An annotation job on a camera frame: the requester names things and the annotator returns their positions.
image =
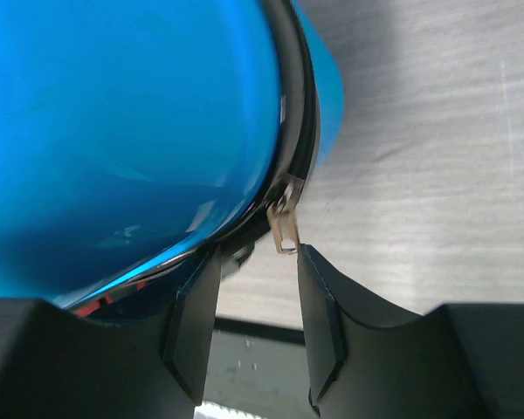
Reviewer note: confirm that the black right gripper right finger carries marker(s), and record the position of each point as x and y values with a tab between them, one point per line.
369	358

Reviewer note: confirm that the blue suitcase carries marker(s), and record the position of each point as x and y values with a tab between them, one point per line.
135	134

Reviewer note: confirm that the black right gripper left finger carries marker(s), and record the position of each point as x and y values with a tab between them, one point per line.
143	356

